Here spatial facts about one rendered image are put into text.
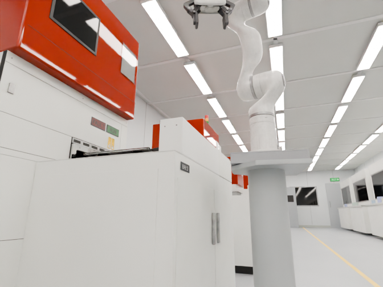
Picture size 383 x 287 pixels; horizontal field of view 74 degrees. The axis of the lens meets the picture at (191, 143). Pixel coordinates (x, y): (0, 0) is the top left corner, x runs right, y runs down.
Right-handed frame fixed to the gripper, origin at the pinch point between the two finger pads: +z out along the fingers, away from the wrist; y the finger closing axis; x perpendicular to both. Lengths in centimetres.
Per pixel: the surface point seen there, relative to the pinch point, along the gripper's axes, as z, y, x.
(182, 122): 25.7, -9.2, 20.6
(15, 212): 54, -72, 36
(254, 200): 54, 20, 39
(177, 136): 30.9, -11.3, 21.3
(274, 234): 68, 26, 35
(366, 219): 108, 570, 680
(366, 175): -21, 591, 665
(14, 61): -3, -74, 26
